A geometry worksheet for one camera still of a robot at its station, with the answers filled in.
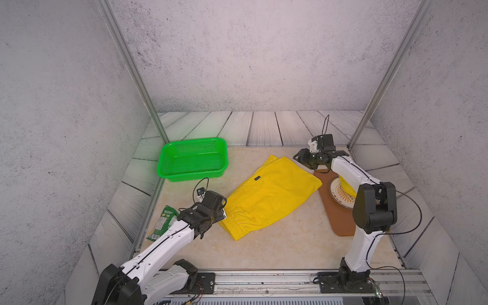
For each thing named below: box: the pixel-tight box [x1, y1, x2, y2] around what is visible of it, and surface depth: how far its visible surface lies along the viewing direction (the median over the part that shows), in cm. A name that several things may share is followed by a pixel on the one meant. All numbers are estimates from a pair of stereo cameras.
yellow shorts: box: [219, 155, 323, 241], surface depth 97 cm
